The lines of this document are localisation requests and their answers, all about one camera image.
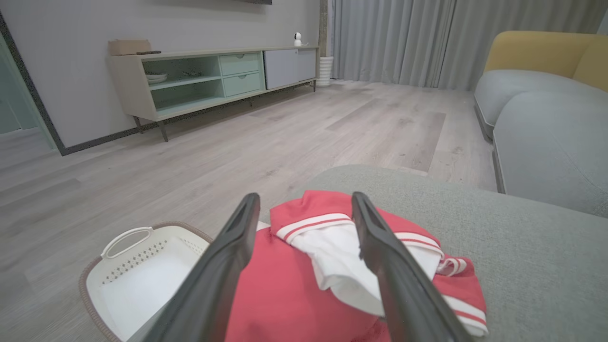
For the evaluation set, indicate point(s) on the yellow sofa back cushion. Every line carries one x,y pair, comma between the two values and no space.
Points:
596,71
532,52

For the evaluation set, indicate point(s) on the white laundry basket brown rim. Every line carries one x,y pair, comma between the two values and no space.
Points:
142,285

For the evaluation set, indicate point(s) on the grey sofa seat cushion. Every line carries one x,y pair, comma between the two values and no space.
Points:
555,147
513,90

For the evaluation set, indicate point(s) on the white security camera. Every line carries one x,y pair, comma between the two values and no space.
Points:
298,39

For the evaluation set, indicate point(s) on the white stacked bowls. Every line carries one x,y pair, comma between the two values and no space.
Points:
156,79

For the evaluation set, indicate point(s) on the beige green TV cabinet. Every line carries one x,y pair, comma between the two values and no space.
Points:
133,90

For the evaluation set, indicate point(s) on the red shirt white striped trim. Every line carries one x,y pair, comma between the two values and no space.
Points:
285,294

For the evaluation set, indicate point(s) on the brown cardboard box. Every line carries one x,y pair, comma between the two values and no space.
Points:
128,47

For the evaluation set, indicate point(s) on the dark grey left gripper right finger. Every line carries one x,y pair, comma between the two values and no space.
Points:
403,294

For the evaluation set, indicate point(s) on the white ribbed cylinder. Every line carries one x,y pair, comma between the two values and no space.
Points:
325,71

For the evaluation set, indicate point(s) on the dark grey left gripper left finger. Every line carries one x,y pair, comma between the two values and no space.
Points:
213,285

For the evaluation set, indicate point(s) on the grey pleated curtain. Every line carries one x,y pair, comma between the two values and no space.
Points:
427,38

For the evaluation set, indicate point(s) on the green cabinet drawer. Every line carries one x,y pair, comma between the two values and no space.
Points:
242,84
240,63

